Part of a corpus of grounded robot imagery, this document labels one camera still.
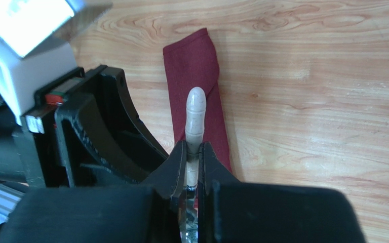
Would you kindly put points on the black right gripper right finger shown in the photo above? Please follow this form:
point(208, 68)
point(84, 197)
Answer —
point(235, 211)

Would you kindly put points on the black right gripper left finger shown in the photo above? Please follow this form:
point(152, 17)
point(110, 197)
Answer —
point(147, 212)

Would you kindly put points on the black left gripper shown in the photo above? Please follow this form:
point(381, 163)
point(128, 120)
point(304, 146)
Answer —
point(29, 151)

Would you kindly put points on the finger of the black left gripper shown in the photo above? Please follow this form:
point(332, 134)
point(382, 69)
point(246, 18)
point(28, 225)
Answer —
point(122, 119)

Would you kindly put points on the wooden handled spoon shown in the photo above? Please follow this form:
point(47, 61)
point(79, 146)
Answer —
point(194, 131)

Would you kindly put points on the dark red cloth napkin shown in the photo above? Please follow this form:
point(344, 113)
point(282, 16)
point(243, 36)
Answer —
point(192, 62)

